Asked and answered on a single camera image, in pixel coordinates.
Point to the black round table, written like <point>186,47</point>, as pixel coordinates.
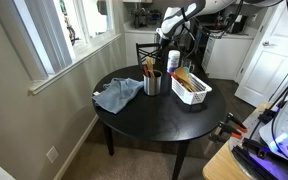
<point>157,116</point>

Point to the blue cloth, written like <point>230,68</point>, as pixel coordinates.
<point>117,95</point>

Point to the grey vertical blinds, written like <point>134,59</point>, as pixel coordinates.
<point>50,36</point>

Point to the wide wooden spatula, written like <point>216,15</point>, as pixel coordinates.
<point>181,74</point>

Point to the long wooden spoon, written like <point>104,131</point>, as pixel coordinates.
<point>149,65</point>

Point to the white wipes canister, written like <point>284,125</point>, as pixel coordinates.
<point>173,61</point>

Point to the white panel door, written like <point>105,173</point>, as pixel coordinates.
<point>270,66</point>

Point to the clear glass mug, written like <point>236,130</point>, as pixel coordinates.
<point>186,65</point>

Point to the metal door knob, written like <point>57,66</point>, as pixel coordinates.
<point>266,43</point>

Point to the steel tin can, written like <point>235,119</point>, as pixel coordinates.
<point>152,86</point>

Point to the white framed window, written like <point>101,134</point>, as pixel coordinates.
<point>84,50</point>

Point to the red silicone spatula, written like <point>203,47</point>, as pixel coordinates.
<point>173,76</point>

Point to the white wall outlet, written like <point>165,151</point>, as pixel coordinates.
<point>52,154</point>

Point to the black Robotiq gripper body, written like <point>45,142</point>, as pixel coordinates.
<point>165,42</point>

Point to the black metal chair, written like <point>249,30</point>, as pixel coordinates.
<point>140,53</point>

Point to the dark kitchen appliance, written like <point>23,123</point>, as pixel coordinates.
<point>139,18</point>

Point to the white plastic basket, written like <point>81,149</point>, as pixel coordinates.
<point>192,96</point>

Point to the teal silicone spatula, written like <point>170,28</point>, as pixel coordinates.
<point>187,70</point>

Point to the white kitchen cabinet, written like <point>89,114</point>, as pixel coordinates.
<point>134,43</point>

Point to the white drawer cabinet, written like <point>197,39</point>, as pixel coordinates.
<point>224,56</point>

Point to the black coffee machine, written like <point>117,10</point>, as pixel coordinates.
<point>239,25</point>

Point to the grey metal base plate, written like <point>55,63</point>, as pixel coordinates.
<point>250,125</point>

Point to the black orange clamp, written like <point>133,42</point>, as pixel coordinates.
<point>227,128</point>
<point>235,121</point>

